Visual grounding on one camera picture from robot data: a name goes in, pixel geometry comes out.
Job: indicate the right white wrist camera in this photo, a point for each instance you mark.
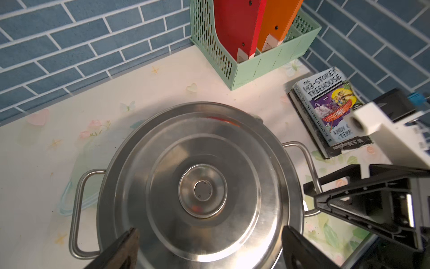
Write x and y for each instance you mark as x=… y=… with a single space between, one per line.
x=392 y=122

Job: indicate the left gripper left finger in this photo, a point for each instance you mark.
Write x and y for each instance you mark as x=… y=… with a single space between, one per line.
x=122 y=254

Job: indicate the treehouse paperback book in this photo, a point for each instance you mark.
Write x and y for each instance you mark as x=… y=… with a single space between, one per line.
x=328 y=97

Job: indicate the green plastic file rack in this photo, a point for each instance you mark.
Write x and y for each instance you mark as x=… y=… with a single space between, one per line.
x=235 y=75

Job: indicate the stainless steel pot lid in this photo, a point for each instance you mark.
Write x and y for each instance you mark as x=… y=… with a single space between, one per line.
x=201 y=188

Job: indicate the red folder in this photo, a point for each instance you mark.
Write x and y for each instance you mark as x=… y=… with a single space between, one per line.
x=238 y=24

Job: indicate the book underneath stack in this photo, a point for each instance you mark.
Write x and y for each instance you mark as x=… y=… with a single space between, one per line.
x=326 y=151

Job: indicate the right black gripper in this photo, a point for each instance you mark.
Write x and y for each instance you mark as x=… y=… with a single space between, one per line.
x=395 y=209

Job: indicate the orange folder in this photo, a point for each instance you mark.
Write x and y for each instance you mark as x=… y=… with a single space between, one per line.
x=277 y=20

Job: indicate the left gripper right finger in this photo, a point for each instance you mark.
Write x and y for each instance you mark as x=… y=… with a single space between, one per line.
x=299 y=253

